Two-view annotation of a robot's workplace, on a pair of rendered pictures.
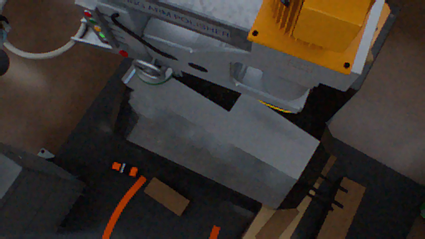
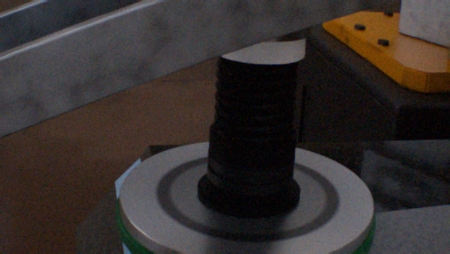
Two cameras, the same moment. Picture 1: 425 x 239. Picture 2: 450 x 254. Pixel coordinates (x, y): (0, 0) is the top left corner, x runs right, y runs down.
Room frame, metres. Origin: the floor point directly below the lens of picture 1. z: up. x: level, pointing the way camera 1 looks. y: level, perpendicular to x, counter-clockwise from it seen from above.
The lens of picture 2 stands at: (0.57, 0.66, 1.11)
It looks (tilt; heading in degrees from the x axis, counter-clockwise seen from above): 23 degrees down; 307
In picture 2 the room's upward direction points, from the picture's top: 3 degrees clockwise
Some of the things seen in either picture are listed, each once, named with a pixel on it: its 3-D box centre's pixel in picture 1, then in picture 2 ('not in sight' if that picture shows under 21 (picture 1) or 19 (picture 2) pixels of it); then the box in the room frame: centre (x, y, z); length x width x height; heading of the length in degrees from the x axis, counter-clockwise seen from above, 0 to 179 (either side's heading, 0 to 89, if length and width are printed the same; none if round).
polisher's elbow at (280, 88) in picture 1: (290, 67); not in sight; (0.51, -0.31, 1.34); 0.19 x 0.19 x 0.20
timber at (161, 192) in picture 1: (168, 197); not in sight; (0.21, 0.37, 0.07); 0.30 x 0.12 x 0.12; 49
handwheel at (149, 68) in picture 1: (152, 62); not in sight; (0.67, 0.22, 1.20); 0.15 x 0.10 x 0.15; 60
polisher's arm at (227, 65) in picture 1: (222, 51); not in sight; (0.63, -0.07, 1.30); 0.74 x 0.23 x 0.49; 60
